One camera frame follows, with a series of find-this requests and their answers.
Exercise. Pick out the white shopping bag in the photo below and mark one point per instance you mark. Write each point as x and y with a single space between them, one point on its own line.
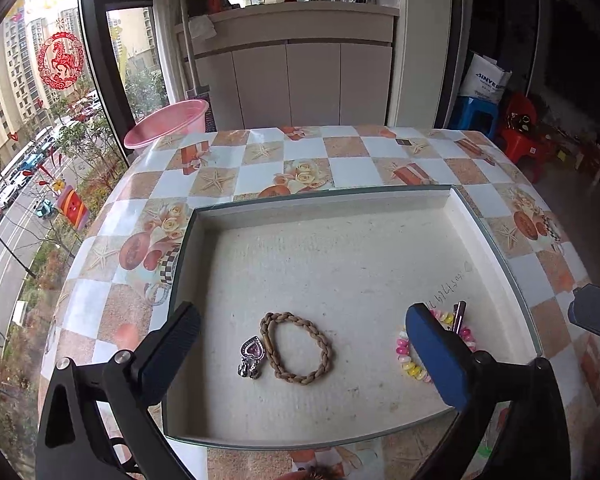
485 80

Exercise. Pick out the red plastic chair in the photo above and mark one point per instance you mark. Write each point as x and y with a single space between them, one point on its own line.
522 142

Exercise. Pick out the white cloth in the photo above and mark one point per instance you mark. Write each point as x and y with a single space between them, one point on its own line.
202 27

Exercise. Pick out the red horse window sticker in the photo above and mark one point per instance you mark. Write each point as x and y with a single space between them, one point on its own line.
60 60

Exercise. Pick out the pink plastic basin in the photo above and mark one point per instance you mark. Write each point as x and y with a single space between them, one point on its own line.
170 120

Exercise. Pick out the white cabinet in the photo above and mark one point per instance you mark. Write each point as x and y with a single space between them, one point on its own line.
310 85

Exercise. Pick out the grey-green shallow tray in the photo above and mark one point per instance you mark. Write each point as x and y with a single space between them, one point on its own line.
330 260

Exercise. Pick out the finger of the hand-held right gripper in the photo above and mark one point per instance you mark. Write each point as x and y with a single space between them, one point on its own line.
592 310

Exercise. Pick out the red bottle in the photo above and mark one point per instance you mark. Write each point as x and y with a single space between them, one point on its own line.
215 0

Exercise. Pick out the blue plastic stool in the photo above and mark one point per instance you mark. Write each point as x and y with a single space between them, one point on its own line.
472 107

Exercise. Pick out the small black object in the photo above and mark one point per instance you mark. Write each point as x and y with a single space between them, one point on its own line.
522 120

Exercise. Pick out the red lantern window sticker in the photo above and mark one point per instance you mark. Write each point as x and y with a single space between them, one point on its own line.
72 207

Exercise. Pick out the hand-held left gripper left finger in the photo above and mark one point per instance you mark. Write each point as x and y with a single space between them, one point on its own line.
177 340

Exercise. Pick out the dark slim hair clip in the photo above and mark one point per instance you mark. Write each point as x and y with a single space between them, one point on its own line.
459 317

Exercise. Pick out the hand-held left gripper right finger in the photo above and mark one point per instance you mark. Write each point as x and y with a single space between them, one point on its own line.
437 355

